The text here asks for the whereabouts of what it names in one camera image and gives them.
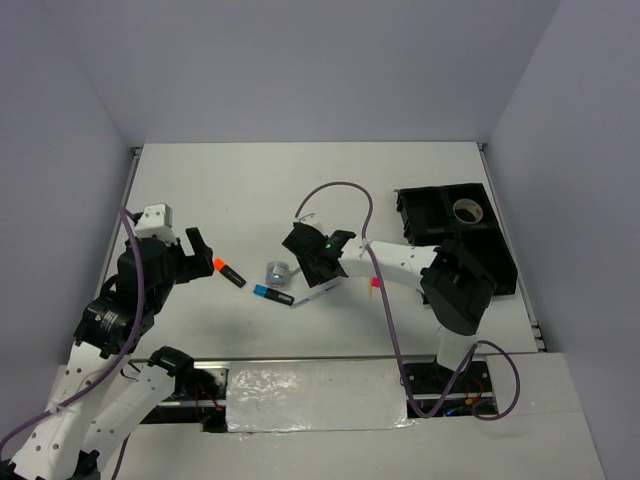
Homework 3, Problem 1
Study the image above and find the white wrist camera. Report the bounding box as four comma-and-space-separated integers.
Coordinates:
134, 203, 176, 244
297, 213, 322, 230

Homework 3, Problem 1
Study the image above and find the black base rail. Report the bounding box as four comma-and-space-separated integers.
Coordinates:
124, 352, 501, 434

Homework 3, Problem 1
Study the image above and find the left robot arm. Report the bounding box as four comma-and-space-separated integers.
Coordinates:
1, 228, 215, 479

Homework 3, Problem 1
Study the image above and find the silver foil sheet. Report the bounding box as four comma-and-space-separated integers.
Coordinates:
226, 360, 411, 433

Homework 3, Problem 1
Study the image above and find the blue capped black highlighter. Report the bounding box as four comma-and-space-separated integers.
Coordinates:
253, 284, 295, 306

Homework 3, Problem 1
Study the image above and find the orange capped black highlighter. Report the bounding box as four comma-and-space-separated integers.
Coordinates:
213, 257, 246, 288

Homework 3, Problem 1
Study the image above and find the blue thin pen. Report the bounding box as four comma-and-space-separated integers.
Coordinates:
291, 283, 340, 309

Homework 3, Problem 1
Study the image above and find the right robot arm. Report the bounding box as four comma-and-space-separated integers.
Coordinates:
282, 222, 496, 391

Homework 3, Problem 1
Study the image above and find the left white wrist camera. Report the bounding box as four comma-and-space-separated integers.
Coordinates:
134, 203, 176, 244

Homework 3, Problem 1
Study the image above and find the large grey tape roll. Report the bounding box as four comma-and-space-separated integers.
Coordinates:
452, 198, 484, 225

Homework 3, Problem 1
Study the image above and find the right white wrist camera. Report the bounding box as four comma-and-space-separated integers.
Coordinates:
297, 213, 322, 230

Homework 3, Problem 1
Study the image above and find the black compartment organizer tray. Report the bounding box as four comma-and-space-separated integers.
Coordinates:
396, 183, 518, 296

